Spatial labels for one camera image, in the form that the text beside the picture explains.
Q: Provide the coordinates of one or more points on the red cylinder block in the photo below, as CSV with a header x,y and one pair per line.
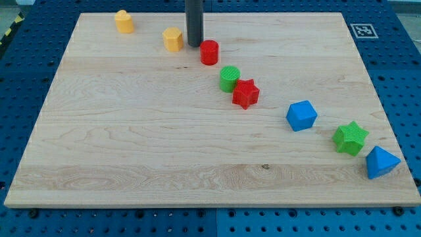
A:
x,y
209,50

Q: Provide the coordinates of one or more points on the red star block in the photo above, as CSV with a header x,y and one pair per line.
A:
x,y
245,93

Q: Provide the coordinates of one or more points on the green cylinder block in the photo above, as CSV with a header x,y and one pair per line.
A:
x,y
228,78

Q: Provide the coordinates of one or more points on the light wooden board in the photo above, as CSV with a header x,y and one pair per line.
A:
x,y
128,124

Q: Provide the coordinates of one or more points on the yellow hexagon block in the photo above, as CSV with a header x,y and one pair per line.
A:
x,y
173,39

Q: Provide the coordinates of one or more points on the blue cube block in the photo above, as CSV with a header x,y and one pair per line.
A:
x,y
301,115

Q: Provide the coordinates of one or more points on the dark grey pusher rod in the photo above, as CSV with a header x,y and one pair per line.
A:
x,y
194,22

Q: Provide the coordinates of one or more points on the yellow heart block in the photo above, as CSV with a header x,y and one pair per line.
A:
x,y
123,21

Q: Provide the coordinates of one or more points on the green star block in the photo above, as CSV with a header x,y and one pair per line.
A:
x,y
349,138

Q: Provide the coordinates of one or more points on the blue triangle block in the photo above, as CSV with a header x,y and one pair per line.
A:
x,y
380,162

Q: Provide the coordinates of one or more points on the white fiducial marker tag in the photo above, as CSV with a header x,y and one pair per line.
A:
x,y
364,31

